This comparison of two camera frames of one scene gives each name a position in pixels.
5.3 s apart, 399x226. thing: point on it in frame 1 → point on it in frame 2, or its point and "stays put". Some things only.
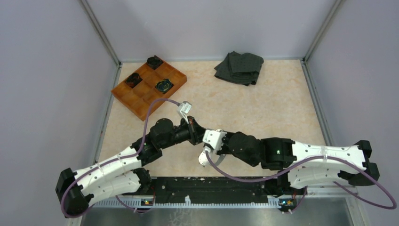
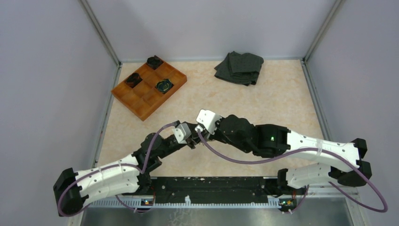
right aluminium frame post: (339, 4) stays put
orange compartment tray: (156, 79) stays put
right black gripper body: (225, 149) → (219, 135)
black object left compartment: (133, 79) stays put
